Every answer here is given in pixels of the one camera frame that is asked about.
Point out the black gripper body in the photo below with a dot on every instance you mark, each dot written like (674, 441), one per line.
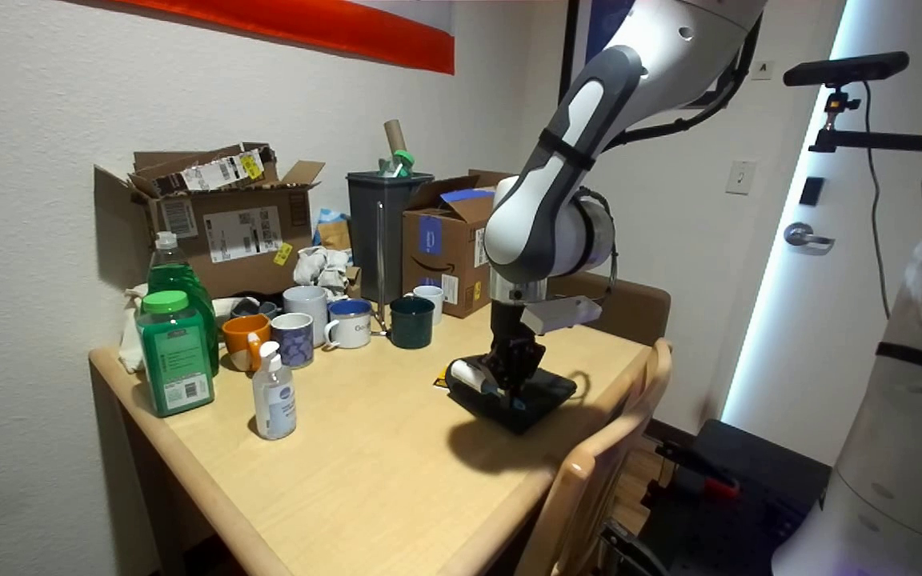
(518, 337)

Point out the black beanie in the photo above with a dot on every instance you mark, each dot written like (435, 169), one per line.
(546, 400)

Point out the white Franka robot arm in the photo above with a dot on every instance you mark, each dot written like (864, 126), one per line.
(546, 212)

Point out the small white cup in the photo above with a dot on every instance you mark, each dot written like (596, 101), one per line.
(431, 292)

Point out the dark green mug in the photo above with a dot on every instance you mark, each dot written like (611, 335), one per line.
(412, 325)

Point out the wooden chair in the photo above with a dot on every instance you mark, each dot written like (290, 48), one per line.
(590, 469)

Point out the cardboard box with blue tape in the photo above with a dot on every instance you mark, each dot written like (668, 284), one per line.
(446, 252)

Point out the dark brown board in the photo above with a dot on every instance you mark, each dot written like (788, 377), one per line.
(631, 306)

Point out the white mug with blue inside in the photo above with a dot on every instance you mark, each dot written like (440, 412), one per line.
(355, 325)

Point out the plain white mug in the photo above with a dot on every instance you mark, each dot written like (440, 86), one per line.
(308, 298)

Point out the crumpled white paper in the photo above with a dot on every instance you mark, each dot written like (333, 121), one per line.
(322, 268)

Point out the green item in bin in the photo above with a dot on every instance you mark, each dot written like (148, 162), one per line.
(404, 162)

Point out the blue patterned mug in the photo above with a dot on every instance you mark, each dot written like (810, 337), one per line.
(293, 342)

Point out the small tan carton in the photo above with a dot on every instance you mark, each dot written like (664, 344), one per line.
(333, 228)

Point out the clear hand sanitizer pump bottle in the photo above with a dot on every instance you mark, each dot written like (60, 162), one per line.
(278, 400)

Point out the cardboard tube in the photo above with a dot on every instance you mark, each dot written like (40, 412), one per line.
(395, 135)

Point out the orange mug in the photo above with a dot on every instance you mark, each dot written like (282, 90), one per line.
(240, 342)

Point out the white door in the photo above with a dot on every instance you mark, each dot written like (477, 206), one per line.
(802, 342)

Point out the open cardboard box with labels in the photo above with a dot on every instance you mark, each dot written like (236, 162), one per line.
(233, 228)

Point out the green canister with green lid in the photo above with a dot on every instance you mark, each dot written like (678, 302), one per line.
(175, 356)

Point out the black door keypad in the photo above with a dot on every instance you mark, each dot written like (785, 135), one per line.
(810, 189)

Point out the green dish soap bottle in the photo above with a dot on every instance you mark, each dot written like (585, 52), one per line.
(176, 278)

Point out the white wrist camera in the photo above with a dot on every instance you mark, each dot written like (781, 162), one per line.
(568, 315)

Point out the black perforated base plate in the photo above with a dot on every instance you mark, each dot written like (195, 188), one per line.
(749, 480)

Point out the white light switch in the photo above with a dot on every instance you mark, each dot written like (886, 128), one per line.
(742, 176)

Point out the red wall banner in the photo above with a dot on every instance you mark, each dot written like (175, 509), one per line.
(322, 26)

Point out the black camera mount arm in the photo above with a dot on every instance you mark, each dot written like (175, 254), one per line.
(865, 140)

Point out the black camera on mount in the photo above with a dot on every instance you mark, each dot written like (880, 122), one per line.
(848, 69)

